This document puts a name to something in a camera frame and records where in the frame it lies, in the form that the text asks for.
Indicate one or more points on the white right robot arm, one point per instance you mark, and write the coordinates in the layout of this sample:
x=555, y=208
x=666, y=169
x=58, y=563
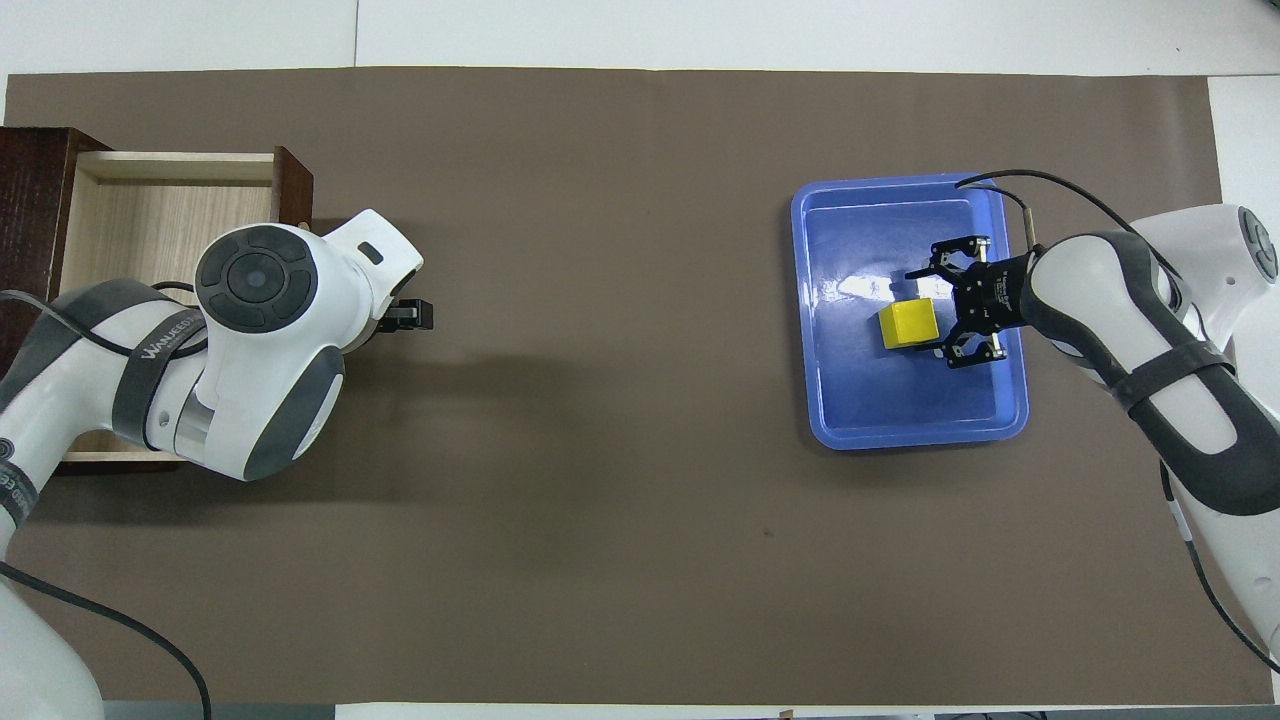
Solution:
x=1190, y=400

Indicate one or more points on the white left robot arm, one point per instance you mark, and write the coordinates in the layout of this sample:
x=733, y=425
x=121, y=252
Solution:
x=260, y=380

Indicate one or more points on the yellow cube block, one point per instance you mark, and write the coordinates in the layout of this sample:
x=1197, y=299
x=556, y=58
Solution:
x=908, y=325

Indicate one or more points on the dark brown wooden cabinet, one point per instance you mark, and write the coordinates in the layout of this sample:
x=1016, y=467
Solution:
x=30, y=200

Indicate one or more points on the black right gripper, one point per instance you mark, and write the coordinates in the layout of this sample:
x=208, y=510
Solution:
x=990, y=295

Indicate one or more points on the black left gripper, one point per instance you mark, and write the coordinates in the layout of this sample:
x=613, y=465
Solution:
x=408, y=315

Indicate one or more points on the brown paper table mat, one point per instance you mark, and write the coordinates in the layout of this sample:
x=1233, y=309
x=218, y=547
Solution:
x=600, y=500

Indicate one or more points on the wooden drawer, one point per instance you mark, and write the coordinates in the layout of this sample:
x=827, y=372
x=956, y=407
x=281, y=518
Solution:
x=150, y=220

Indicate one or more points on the blue plastic tray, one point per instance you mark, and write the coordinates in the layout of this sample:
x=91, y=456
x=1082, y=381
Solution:
x=900, y=400

